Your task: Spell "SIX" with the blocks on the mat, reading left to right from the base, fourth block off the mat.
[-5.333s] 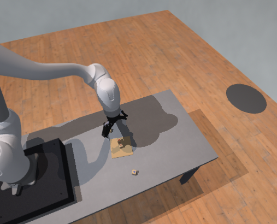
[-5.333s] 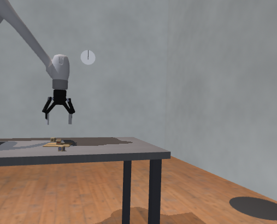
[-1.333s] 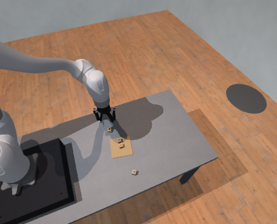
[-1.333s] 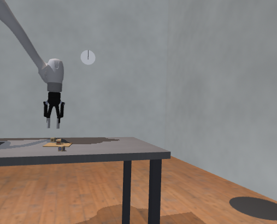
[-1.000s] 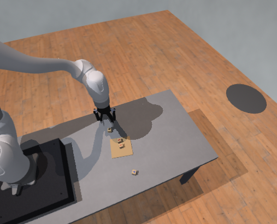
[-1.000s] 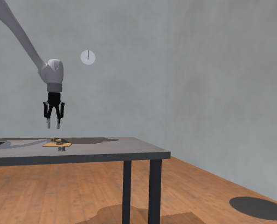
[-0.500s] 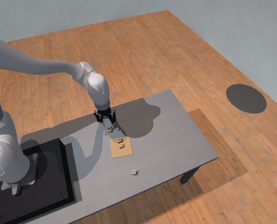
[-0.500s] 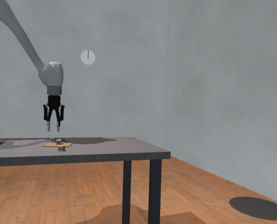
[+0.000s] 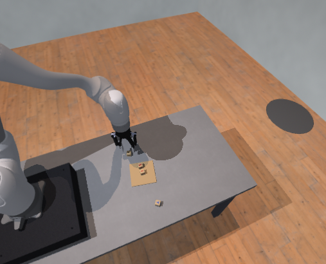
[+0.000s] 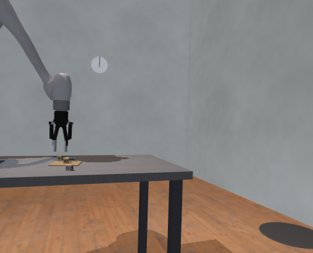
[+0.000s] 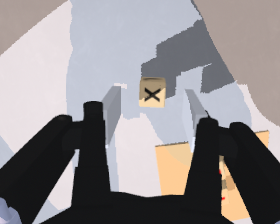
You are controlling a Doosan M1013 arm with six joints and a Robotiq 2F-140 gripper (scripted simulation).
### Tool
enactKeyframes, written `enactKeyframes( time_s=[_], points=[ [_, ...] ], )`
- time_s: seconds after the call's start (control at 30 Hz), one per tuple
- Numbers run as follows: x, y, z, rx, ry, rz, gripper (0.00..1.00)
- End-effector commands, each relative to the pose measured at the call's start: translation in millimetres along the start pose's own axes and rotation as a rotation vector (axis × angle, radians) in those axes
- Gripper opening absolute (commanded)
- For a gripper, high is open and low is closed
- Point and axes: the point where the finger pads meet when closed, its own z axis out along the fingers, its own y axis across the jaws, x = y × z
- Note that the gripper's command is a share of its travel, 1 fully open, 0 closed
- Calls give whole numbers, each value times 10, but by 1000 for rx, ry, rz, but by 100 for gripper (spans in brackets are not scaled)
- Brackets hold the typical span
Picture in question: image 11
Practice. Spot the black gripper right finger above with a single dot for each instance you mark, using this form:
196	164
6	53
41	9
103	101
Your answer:
253	168

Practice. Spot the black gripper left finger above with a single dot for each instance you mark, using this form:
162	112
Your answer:
28	178

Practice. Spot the peach flat mat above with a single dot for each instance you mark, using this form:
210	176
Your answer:
174	161

